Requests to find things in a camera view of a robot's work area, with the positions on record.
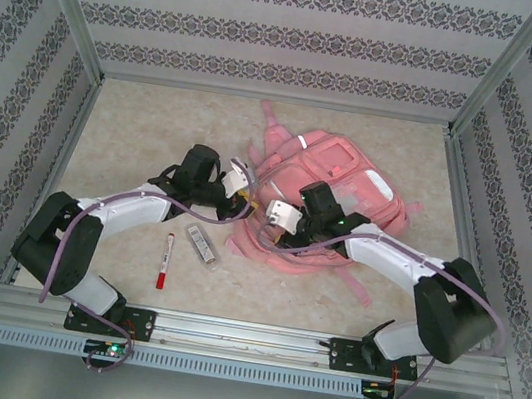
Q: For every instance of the pink backpack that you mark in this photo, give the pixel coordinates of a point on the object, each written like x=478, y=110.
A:
x=334, y=154

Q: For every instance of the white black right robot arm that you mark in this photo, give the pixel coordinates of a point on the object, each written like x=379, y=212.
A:
x=378, y=258

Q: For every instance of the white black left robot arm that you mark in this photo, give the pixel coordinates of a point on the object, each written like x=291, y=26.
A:
x=97, y=291

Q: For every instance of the clear plastic lead case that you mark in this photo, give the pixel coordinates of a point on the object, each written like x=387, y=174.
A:
x=202, y=245

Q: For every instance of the red white marker pen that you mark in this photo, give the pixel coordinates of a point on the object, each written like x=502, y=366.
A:
x=166, y=259

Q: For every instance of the aluminium back bar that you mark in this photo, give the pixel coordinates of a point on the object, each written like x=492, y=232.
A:
x=272, y=98

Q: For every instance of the right controller board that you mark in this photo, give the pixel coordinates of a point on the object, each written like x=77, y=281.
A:
x=378, y=392

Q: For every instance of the controller board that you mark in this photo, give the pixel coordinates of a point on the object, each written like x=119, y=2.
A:
x=378, y=392
x=108, y=348

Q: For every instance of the left controller board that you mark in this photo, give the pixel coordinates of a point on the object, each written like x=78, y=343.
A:
x=108, y=348

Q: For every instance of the aluminium mounting rail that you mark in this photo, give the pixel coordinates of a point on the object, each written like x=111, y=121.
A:
x=243, y=340

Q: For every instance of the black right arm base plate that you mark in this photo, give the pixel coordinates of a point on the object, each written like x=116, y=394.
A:
x=345, y=356

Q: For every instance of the aluminium side rail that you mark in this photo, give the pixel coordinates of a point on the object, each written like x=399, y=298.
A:
x=57, y=161
x=469, y=226

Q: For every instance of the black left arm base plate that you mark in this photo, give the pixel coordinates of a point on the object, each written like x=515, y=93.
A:
x=140, y=324

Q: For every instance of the aluminium frame post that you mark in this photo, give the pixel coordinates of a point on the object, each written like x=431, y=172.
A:
x=507, y=65
x=64, y=0

